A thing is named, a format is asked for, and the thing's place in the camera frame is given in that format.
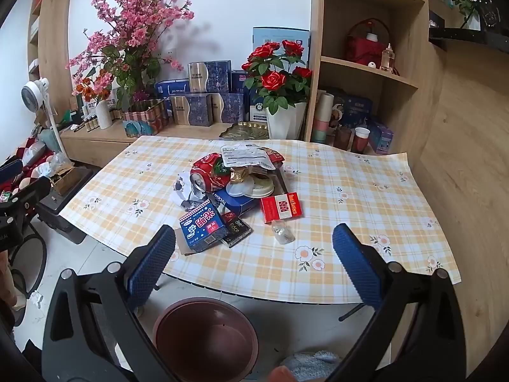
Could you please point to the blue red printed small box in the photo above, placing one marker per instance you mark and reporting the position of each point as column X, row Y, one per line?
column 202, row 227

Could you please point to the dark blue carton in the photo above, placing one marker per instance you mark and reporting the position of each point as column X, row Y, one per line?
column 238, row 87

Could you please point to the person's left forearm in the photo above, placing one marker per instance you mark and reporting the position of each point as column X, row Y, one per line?
column 4, row 282

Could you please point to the white paper scrap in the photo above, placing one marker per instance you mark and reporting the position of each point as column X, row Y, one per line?
column 36, row 299

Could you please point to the glass perfume bottle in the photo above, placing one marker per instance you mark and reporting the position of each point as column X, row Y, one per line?
column 387, row 61

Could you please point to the cream round lid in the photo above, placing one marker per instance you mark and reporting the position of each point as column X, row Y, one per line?
column 262, row 186

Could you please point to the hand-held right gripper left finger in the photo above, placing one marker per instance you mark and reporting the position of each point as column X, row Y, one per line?
column 151, row 264

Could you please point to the white printed plastic package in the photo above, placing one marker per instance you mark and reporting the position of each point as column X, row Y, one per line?
column 242, row 155

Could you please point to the small brown cardboard box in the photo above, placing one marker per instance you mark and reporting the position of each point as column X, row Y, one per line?
column 63, row 179

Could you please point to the stack of pastel cups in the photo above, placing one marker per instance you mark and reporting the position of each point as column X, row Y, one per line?
column 322, row 119

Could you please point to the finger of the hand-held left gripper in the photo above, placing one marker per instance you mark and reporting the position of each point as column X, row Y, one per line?
column 10, row 170
column 32, row 193

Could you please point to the red cigarette box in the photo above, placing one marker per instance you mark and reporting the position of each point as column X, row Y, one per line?
column 280, row 207

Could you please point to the black wall shelf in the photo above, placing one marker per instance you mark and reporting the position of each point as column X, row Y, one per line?
column 469, row 36

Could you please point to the wooden side shelf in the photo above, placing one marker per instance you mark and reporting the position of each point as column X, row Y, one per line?
column 59, row 28

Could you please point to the grey fluffy slipper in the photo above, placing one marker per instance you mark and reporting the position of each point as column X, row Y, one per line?
column 314, row 364

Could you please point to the wooden shelf unit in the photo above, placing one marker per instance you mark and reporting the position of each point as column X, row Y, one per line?
column 315, row 28

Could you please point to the white round lid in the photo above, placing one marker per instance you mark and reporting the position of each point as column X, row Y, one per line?
column 237, row 190

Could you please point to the blue box with round logo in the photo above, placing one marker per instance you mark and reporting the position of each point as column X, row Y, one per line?
column 257, row 112

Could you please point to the orange artificial flowers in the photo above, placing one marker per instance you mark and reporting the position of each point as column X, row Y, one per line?
column 93, row 87

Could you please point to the blue box with white swoosh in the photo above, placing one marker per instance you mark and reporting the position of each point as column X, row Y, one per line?
column 171, row 88

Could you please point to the red checkered cloth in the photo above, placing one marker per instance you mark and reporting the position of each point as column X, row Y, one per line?
column 30, row 147

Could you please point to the tall light blue box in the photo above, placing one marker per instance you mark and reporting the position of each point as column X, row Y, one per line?
column 278, row 36

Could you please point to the purple small box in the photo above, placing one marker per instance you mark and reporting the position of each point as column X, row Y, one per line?
column 381, row 139

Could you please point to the row of small brown bottles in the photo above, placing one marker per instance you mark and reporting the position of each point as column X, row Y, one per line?
column 85, row 123

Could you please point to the gold foil wrapper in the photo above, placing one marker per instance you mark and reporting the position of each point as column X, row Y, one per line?
column 238, row 175

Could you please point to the brown plastic bin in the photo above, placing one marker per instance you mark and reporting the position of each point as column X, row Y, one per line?
column 206, row 346

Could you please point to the red foil wrapper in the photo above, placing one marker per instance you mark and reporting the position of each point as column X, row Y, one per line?
column 275, row 156

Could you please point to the black plastic strip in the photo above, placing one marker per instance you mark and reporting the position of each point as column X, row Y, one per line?
column 281, row 183

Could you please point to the wavy decorated planter box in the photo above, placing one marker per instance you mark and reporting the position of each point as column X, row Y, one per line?
column 143, row 124

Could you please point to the clear plastic wrapper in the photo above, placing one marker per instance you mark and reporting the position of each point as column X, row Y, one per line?
column 283, row 234

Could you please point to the red rose artificial plant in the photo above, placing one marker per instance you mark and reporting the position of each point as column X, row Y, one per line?
column 274, row 79

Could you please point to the yellow plaid flowered tablecloth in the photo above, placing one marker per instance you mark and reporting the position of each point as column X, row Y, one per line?
column 278, row 258

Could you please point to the crushed red soda can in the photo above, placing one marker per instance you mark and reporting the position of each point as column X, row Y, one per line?
column 210, row 175

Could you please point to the red paper cup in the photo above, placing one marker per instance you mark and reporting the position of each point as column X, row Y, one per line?
column 360, row 143

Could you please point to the dark blue moon gift box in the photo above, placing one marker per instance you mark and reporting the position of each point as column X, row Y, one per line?
column 356, row 111

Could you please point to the pink blossom artificial plant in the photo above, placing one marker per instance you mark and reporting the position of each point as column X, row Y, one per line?
column 131, row 20

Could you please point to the brown cup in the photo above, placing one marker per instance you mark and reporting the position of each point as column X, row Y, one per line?
column 342, row 139

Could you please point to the black tool case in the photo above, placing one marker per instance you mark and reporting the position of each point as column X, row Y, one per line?
column 63, row 223

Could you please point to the white ribbed vase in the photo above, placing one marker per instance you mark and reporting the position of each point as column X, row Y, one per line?
column 104, row 116

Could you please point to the wooden low cabinet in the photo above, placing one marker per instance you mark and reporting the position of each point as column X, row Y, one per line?
column 99, row 147

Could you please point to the white standing fan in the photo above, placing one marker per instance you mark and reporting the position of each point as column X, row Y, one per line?
column 34, row 91

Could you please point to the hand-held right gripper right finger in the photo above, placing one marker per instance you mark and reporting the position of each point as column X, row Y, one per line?
column 358, row 266

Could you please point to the red gift basket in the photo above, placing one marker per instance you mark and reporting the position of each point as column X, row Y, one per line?
column 364, row 49

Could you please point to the white printed paper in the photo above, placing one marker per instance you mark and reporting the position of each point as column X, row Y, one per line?
column 183, row 191

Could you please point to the black cigarette pack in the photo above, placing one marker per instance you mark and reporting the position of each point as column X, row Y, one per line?
column 236, row 230

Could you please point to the white faceted flower pot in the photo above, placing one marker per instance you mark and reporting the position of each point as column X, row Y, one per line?
column 286, row 123

